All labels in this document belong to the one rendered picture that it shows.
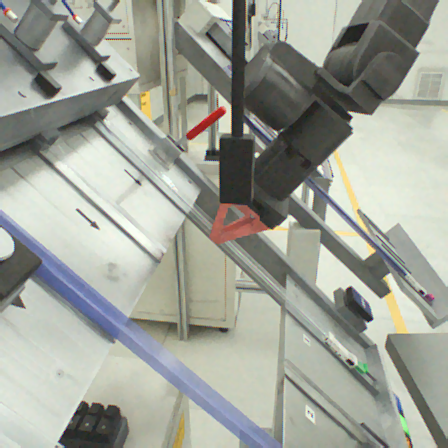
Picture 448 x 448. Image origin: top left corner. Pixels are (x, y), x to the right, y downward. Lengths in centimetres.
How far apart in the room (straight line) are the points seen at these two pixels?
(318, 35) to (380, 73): 753
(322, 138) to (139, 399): 53
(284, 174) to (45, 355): 28
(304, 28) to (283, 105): 754
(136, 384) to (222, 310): 94
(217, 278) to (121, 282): 124
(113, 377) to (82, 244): 48
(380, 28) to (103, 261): 33
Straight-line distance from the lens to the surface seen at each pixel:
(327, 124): 41
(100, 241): 35
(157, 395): 74
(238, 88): 24
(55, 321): 29
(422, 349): 93
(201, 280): 159
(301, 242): 82
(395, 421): 60
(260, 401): 154
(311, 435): 44
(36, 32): 37
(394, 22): 44
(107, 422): 65
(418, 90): 831
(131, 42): 137
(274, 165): 42
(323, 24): 794
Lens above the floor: 118
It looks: 26 degrees down
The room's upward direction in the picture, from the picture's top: straight up
